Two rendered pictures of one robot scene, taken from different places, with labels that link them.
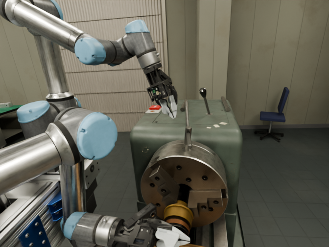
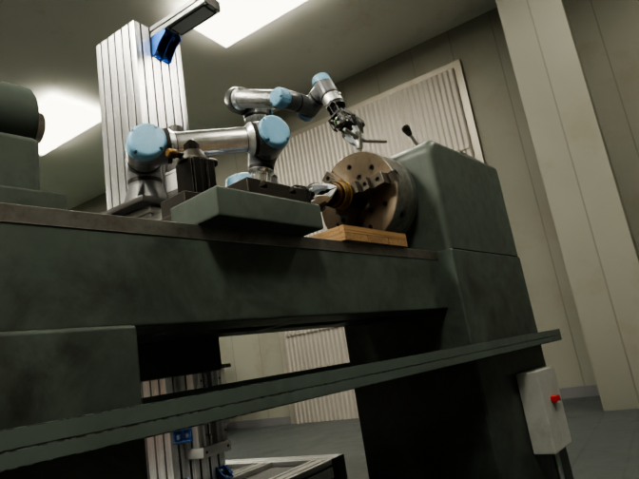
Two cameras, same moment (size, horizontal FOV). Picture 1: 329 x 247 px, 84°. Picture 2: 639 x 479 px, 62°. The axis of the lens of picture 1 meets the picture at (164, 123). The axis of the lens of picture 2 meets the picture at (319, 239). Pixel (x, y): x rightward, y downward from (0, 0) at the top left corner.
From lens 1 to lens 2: 157 cm
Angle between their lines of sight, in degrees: 41
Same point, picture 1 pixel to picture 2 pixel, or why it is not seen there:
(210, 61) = (573, 192)
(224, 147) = (413, 158)
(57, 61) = not seen: hidden behind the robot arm
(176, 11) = (502, 134)
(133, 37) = (317, 86)
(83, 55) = (275, 99)
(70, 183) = not seen: hidden behind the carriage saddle
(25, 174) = (228, 138)
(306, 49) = not seen: outside the picture
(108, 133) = (280, 127)
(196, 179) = (365, 173)
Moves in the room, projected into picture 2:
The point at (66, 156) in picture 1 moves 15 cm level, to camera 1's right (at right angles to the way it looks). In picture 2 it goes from (251, 135) to (290, 121)
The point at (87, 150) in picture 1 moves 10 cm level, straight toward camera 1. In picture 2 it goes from (264, 131) to (261, 118)
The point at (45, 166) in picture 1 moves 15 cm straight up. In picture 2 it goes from (239, 139) to (233, 98)
